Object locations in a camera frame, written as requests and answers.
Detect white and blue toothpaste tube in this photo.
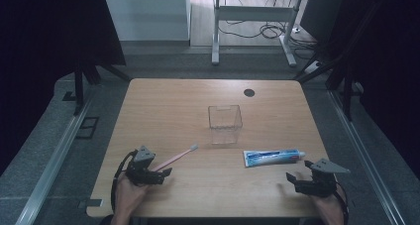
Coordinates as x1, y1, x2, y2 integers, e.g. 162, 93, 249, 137
243, 148, 306, 169

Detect person's left hand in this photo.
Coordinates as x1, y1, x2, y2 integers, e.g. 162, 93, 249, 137
113, 171, 151, 218

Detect grey table corner bracket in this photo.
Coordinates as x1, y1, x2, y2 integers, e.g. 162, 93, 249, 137
77, 198, 104, 209

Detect black floor cables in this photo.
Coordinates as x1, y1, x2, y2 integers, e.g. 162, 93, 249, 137
217, 0, 319, 59

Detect clear plastic square cup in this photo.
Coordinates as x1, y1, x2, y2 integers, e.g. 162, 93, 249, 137
207, 104, 244, 146

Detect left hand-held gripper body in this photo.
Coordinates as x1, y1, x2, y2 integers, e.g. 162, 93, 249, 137
125, 145, 164, 186

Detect person's right hand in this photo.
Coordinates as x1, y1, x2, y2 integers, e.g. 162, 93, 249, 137
311, 192, 345, 225

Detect white metal desk frame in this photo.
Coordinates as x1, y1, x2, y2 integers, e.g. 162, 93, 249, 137
211, 0, 303, 68

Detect black metal stand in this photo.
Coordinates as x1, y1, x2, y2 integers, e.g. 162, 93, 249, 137
72, 60, 132, 117
292, 0, 380, 122

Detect aluminium floor rail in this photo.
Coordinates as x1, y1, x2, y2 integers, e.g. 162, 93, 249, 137
14, 89, 97, 225
327, 89, 398, 225

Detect white power strip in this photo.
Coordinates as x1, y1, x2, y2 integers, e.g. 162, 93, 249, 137
303, 59, 323, 75

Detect black curtain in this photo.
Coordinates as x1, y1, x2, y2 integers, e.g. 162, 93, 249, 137
298, 0, 420, 179
0, 0, 127, 176

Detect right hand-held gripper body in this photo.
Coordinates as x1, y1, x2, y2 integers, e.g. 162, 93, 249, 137
295, 158, 352, 198

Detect black rectangular floor bracket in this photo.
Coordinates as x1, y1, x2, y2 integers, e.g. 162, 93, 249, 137
74, 116, 100, 141

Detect pink toothbrush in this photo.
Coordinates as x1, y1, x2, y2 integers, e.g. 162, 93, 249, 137
152, 144, 199, 172

